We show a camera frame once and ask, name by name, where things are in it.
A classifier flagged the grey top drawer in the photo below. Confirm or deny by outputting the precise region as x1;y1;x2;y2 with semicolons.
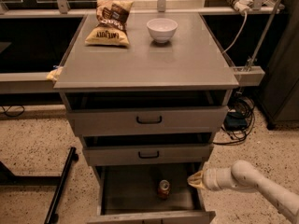
67;106;228;136

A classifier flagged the grey bottom drawer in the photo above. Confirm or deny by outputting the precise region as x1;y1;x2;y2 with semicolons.
87;163;215;224

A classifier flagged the yellow brown chip bag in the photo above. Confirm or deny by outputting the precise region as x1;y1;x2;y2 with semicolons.
85;0;134;47

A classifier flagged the grey drawer cabinet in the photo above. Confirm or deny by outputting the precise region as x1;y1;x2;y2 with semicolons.
53;12;240;224

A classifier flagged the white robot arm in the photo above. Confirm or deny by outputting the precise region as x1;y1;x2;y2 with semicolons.
187;160;299;224

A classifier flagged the white ceramic bowl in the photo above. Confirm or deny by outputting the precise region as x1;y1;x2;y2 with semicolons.
147;18;178;44

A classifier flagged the grey middle drawer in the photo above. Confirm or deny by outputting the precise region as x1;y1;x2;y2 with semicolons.
83;144;213;166

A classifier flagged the white power strip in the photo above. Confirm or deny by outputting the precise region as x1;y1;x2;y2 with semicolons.
226;0;252;14

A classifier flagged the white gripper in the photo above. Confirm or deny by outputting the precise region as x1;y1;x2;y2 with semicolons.
188;168;234;191

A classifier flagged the dark grey side cabinet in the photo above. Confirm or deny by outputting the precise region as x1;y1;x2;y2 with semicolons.
256;0;299;130

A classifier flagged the black cable left floor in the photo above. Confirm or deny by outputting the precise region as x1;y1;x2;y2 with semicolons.
0;105;26;118

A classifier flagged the black metal stand leg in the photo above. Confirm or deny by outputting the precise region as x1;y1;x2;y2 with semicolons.
44;147;78;224

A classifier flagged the yellow sponge on rail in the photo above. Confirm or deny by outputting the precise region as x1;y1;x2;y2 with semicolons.
47;67;63;82

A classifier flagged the red coke can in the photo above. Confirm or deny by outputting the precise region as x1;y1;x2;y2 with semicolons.
157;180;170;200

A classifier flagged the grey drawer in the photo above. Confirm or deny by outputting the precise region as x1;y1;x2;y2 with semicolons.
87;163;215;224
67;106;228;136
83;144;213;166

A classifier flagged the black cable bundle on floor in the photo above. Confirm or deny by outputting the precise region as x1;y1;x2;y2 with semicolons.
213;96;256;147

